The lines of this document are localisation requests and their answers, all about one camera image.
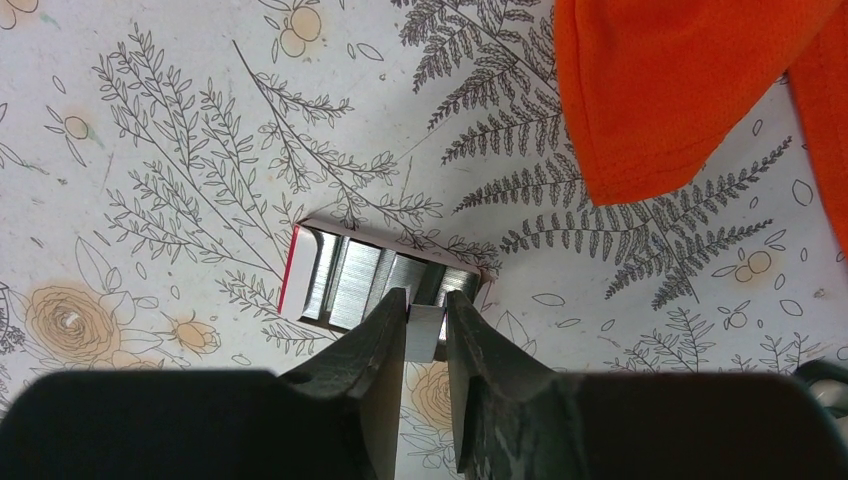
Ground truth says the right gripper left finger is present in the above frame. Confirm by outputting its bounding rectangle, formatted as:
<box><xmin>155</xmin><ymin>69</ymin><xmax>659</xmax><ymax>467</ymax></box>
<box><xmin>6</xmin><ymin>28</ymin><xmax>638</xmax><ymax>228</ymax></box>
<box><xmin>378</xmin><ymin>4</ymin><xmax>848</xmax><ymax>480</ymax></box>
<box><xmin>1</xmin><ymin>288</ymin><xmax>408</xmax><ymax>479</ymax></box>

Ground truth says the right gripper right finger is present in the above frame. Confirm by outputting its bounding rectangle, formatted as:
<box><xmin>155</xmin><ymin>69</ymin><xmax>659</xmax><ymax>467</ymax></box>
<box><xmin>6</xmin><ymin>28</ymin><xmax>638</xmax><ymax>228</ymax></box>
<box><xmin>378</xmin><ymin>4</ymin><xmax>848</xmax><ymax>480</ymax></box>
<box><xmin>446</xmin><ymin>291</ymin><xmax>847</xmax><ymax>479</ymax></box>

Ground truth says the floral table mat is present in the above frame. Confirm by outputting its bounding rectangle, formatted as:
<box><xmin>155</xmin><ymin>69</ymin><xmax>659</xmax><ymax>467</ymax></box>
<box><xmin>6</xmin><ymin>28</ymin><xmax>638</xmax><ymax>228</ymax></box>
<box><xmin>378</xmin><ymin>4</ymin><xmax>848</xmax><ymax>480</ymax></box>
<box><xmin>1</xmin><ymin>1</ymin><xmax>847</xmax><ymax>479</ymax></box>

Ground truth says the orange t-shirt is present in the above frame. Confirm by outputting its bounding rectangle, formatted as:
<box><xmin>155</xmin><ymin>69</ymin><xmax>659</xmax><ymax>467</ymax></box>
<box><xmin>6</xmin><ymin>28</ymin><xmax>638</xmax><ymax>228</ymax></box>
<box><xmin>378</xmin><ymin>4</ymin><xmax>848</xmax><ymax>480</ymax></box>
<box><xmin>553</xmin><ymin>0</ymin><xmax>847</xmax><ymax>243</ymax></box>

